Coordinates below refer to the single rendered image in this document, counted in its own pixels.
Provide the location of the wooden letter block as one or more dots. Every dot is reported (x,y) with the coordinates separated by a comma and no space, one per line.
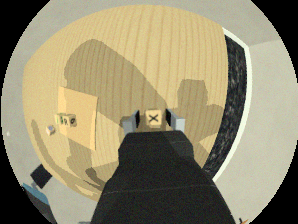
(50,130)
(153,116)
(59,118)
(69,120)

